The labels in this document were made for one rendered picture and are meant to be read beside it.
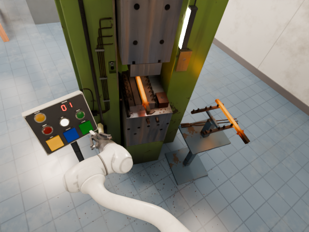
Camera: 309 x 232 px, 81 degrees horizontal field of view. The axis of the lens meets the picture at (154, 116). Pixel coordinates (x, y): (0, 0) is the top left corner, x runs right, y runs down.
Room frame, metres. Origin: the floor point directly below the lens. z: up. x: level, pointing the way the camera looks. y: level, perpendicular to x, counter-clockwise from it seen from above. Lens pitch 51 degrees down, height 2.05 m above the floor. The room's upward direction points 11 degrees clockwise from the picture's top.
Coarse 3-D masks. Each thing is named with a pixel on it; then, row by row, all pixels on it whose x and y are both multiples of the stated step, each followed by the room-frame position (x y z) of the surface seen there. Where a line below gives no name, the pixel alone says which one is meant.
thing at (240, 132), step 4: (216, 100) 1.17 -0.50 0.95; (220, 104) 1.13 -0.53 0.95; (220, 108) 1.10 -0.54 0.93; (224, 108) 1.09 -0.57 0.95; (224, 112) 1.05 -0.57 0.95; (228, 112) 1.05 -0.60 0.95; (228, 116) 1.01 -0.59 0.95; (232, 120) 0.98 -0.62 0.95; (236, 124) 0.94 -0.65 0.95; (236, 128) 0.90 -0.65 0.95; (240, 132) 0.87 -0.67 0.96; (240, 136) 0.85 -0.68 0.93; (244, 136) 0.84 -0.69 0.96; (244, 140) 0.82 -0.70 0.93; (248, 140) 0.81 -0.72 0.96
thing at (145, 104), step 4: (136, 76) 1.22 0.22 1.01; (140, 80) 1.18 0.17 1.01; (140, 84) 1.13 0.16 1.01; (140, 88) 1.08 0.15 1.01; (140, 92) 1.05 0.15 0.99; (144, 92) 1.05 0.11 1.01; (144, 96) 1.00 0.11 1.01; (144, 100) 0.96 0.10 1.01; (144, 104) 0.92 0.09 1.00; (148, 104) 0.91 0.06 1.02; (148, 108) 0.88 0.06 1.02; (148, 112) 0.85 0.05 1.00
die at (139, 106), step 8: (128, 72) 1.27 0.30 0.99; (128, 80) 1.18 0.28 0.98; (136, 80) 1.18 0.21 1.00; (144, 80) 1.21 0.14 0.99; (128, 88) 1.08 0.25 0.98; (136, 88) 1.09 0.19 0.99; (144, 88) 1.10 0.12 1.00; (128, 96) 1.00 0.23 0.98; (136, 96) 1.00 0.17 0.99; (152, 96) 1.03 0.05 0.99; (128, 104) 0.94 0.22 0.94; (136, 104) 0.92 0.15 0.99; (152, 104) 0.96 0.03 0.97
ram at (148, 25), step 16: (128, 0) 0.89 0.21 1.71; (144, 0) 0.92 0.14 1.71; (160, 0) 0.95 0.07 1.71; (176, 0) 0.98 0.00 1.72; (128, 16) 0.89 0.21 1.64; (144, 16) 0.92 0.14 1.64; (160, 16) 0.95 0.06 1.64; (176, 16) 0.98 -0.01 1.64; (128, 32) 0.89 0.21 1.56; (144, 32) 0.92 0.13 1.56; (160, 32) 0.96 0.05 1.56; (128, 48) 0.89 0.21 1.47; (144, 48) 0.92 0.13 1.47; (160, 48) 0.96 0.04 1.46
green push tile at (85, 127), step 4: (88, 120) 0.66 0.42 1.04; (80, 124) 0.62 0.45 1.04; (84, 124) 0.63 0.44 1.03; (88, 124) 0.64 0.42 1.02; (80, 128) 0.60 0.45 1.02; (84, 128) 0.61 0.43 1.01; (88, 128) 0.62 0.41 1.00; (92, 128) 0.64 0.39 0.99; (84, 132) 0.60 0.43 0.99; (88, 132) 0.61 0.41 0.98
